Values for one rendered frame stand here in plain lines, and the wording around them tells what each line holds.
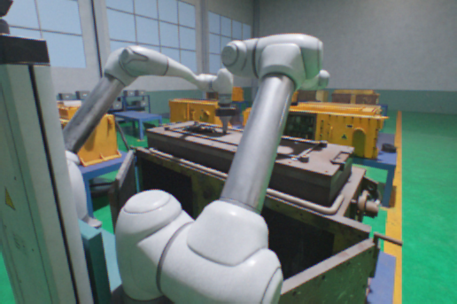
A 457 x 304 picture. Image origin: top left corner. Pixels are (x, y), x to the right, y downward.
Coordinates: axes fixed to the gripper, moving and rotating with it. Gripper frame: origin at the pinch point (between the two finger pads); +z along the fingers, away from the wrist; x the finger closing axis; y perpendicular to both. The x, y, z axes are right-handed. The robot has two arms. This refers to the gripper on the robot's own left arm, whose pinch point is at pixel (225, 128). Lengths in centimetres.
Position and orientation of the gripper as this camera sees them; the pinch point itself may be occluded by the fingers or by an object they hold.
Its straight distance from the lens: 148.6
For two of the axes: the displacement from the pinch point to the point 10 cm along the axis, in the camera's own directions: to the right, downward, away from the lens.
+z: 0.0, 9.7, 2.3
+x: 9.3, -0.9, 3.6
